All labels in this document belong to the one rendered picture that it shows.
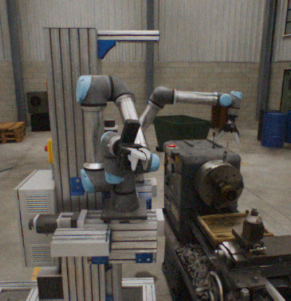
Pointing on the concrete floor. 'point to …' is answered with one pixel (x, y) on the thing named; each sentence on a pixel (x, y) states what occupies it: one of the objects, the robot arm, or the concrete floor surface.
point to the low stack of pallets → (10, 131)
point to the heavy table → (218, 116)
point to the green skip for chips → (179, 129)
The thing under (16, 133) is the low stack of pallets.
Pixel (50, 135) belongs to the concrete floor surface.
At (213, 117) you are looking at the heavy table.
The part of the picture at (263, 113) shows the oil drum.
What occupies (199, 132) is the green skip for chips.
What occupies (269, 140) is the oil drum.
